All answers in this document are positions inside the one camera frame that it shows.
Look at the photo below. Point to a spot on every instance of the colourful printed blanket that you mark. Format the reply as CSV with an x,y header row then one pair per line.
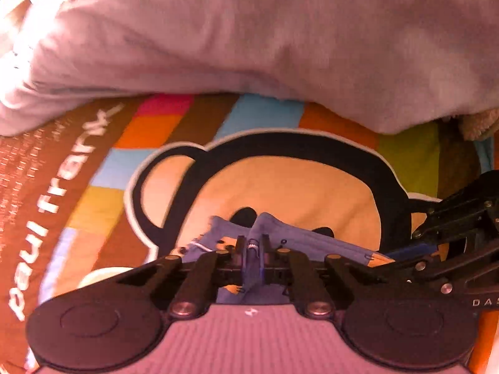
x,y
273,187

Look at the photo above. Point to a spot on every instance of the tan fuzzy cloth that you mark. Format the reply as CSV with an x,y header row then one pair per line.
x,y
481,124

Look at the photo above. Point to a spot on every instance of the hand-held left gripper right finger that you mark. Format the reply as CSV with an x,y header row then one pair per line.
x,y
266,257

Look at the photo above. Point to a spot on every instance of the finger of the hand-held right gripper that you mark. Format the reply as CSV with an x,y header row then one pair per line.
x,y
413,250
456,206

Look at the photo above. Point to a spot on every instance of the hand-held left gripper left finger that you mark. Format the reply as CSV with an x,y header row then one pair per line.
x,y
241,255

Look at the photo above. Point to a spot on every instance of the blue printed pants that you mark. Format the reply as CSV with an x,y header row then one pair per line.
x,y
300,241

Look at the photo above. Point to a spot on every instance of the pale quilt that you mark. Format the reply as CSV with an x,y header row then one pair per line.
x,y
249,35

